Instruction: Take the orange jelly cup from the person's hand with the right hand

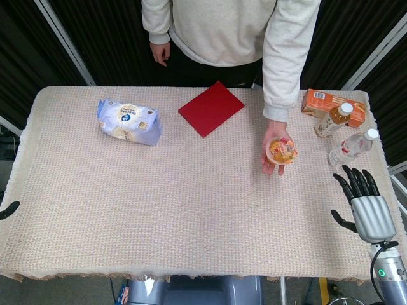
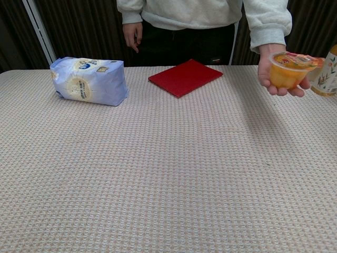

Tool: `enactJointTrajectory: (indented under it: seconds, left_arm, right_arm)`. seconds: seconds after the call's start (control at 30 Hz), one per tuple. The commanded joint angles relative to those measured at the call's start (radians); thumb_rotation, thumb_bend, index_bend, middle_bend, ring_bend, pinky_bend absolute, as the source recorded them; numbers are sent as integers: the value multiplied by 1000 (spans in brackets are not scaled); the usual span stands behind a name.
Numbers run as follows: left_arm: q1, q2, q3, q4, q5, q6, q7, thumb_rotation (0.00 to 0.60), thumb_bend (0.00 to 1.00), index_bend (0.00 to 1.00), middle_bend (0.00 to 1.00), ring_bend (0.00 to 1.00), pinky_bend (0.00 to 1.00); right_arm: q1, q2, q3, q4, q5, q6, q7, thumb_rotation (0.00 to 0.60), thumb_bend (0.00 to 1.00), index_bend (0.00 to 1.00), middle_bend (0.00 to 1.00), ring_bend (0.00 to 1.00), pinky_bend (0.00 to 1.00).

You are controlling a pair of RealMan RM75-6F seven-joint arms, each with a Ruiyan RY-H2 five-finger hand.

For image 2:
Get person's right hand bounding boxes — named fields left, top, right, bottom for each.
left=122, top=21, right=144, bottom=54

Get person's left hand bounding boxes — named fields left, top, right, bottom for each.
left=257, top=43, right=312, bottom=98

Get orange fruit jelly cup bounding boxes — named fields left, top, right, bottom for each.
left=270, top=51, right=325, bottom=90

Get person's right grey-sleeved forearm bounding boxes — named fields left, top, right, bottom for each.
left=116, top=0, right=145, bottom=26

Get person's left grey-sleeved forearm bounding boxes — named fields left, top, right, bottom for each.
left=242, top=0, right=293, bottom=55

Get dark brown curtain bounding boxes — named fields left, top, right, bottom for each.
left=0, top=0, right=337, bottom=74

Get black trousers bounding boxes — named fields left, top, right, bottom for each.
left=135, top=21, right=237, bottom=67

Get cream floral drink bottle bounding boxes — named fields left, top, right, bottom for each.
left=310, top=44, right=337, bottom=98

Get blue tissue pack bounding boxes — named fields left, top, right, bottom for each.
left=49, top=56, right=130, bottom=107

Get grey sweatshirt torso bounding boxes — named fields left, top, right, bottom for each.
left=138, top=0, right=247, bottom=32

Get red booklet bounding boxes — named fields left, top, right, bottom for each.
left=147, top=59, right=224, bottom=99

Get checked woven tablecloth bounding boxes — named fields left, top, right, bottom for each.
left=0, top=64, right=337, bottom=253

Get white metal frame post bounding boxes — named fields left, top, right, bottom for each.
left=22, top=0, right=57, bottom=63

